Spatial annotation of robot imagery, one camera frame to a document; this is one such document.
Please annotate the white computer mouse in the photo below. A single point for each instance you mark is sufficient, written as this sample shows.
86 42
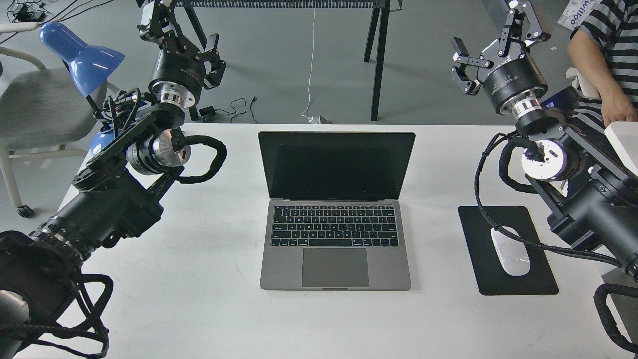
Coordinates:
512 254

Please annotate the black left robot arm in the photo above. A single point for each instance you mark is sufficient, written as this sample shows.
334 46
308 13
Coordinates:
43 287

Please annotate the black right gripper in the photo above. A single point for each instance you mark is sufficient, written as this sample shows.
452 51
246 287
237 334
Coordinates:
513 82

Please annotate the person's hand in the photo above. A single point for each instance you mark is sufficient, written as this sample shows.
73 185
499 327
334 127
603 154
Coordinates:
616 107

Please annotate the black power adapter with cable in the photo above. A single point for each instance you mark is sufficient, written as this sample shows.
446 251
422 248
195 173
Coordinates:
236 108

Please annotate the grey office chair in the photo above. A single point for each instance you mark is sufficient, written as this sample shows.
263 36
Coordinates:
42 112

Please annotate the grey laptop computer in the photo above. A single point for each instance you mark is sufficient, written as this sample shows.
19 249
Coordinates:
334 220

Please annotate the person in striped shirt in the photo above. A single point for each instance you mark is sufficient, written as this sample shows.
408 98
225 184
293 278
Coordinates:
604 49

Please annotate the black mouse pad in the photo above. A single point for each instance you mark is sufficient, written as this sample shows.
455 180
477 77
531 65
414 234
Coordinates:
490 276

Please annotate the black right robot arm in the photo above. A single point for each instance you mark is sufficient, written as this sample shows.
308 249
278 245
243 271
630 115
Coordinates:
592 196

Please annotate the blue desk lamp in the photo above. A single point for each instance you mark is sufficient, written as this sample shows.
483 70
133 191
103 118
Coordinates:
89 68

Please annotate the white side table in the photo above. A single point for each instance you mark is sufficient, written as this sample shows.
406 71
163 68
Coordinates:
623 136

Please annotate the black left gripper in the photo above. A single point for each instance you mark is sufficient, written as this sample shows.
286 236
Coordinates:
176 78

